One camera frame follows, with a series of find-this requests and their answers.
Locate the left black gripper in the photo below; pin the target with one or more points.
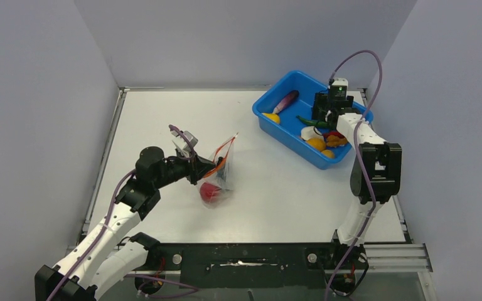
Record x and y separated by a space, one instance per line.
196 168

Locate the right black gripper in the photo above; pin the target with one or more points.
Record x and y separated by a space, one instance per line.
321 101

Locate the green toy cucumber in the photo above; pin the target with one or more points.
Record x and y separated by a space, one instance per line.
314 123

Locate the dark toy grapes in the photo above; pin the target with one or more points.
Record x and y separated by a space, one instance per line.
221 168

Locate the clear zip top bag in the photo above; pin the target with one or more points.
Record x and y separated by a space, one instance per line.
217 185

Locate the red toy apple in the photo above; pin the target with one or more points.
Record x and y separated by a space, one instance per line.
210 193

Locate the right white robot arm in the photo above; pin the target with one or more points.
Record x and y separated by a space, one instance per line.
376 172

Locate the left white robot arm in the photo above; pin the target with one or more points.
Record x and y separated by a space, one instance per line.
93 266

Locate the orange fried toy piece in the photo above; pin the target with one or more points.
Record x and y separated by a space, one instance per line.
333 141

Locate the purple toy eggplant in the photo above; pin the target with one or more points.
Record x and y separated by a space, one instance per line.
287 101

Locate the blue plastic bin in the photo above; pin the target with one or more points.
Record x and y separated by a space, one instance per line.
288 130

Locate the small orange toy fruit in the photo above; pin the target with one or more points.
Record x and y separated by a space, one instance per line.
328 153

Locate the yellow toy pepper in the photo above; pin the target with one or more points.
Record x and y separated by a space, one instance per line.
273 117

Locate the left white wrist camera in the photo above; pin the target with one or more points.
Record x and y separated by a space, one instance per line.
184 142

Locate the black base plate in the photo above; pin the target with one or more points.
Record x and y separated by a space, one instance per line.
258 265

